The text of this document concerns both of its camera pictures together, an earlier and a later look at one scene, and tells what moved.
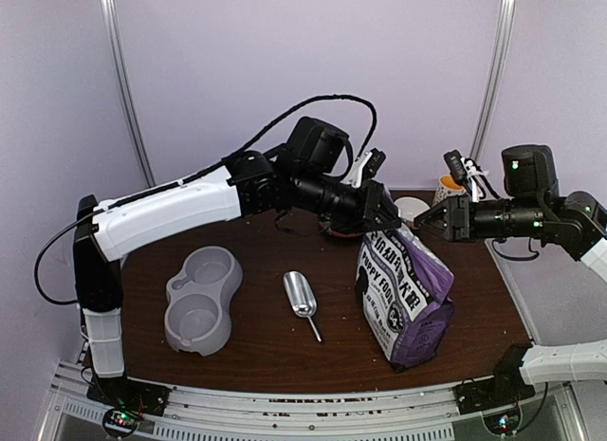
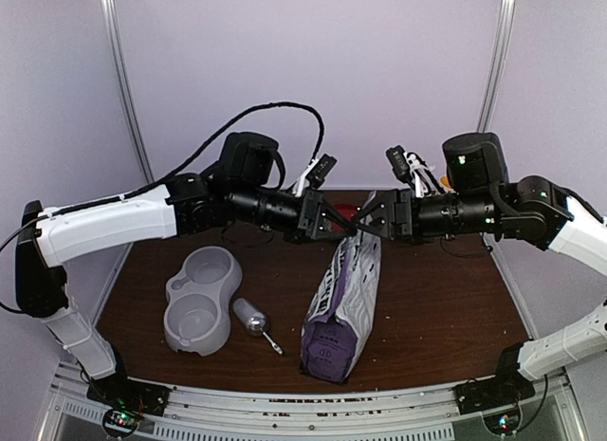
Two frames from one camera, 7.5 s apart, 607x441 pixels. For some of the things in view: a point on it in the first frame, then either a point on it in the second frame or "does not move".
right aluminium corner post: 497,69 does not move
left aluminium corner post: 110,16 does not move
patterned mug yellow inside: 448,188 does not move
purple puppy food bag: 406,296 to 336,308
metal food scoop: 303,299 to 254,321
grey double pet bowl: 198,316 does not move
